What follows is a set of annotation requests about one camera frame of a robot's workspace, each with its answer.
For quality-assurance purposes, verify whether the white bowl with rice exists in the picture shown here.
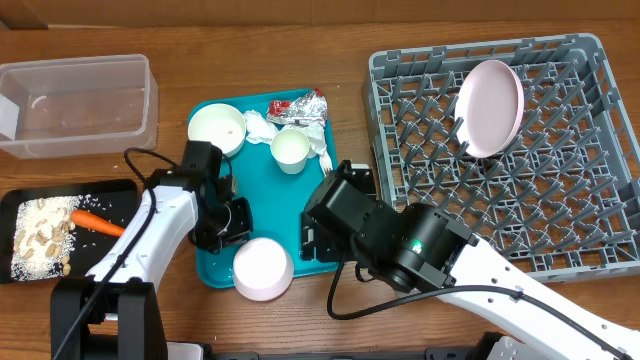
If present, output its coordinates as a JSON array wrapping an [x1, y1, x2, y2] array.
[[232, 237, 294, 302]]

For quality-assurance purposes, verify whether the white bowl with peanuts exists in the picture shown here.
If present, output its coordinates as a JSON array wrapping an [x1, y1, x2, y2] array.
[[187, 103, 247, 157]]

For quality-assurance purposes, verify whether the orange carrot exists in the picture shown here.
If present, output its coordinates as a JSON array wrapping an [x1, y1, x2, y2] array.
[[70, 210, 125, 237]]

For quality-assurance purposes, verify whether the white round plate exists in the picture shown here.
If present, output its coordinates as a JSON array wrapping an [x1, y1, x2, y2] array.
[[454, 60, 524, 158]]

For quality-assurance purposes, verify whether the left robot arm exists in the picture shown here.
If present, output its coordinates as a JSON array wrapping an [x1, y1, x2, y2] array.
[[50, 141, 253, 360]]

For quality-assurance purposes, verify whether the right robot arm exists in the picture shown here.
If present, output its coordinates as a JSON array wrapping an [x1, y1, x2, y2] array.
[[302, 160, 639, 359]]

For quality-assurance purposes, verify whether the black rectangular waste tray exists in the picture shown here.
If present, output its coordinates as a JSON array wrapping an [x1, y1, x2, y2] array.
[[1, 179, 139, 284]]

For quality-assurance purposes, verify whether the grey plastic dishwasher rack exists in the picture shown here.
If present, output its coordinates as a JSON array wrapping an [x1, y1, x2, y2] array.
[[363, 33, 639, 282]]

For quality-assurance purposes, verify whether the white plastic fork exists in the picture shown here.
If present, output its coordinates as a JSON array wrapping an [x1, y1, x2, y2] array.
[[316, 125, 334, 177]]

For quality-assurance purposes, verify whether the teal plastic serving tray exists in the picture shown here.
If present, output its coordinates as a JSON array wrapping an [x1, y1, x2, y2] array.
[[188, 88, 337, 289]]

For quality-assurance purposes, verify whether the white paper cup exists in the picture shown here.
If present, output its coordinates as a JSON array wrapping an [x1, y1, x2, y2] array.
[[270, 129, 310, 175]]

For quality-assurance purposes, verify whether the crumpled white napkin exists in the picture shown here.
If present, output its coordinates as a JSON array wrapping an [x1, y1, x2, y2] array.
[[243, 110, 327, 157]]

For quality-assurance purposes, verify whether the crumpled silver foil wrapper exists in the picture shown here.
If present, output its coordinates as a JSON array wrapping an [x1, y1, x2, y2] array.
[[266, 89, 328, 127]]

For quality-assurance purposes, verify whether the clear plastic storage bin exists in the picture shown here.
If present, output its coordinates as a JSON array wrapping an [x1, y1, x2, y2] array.
[[1, 54, 159, 159]]

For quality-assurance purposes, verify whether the pile of rice and peanuts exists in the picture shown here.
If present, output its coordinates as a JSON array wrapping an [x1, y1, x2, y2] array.
[[10, 194, 97, 282]]

